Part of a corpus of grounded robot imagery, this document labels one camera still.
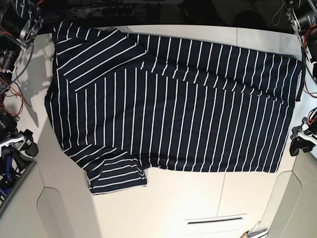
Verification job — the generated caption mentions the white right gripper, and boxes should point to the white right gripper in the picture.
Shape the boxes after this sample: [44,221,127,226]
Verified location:
[0,129,39,157]

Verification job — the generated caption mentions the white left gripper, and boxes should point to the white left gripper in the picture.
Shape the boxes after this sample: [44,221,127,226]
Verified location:
[289,119,317,156]

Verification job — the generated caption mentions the navy white striped T-shirt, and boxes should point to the navy white striped T-shirt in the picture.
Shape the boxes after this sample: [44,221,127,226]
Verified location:
[45,22,303,195]

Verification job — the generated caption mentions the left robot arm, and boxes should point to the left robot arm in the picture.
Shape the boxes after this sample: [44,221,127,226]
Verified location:
[284,0,317,156]

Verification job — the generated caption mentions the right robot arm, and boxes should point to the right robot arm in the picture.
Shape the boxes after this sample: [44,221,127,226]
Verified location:
[0,0,43,150]

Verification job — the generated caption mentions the grey tool at bottom edge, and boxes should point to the grey tool at bottom edge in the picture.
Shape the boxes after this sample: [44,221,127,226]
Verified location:
[241,222,268,238]

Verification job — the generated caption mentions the white coiled cable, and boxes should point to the white coiled cable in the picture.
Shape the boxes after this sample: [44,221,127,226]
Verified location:
[271,0,289,27]

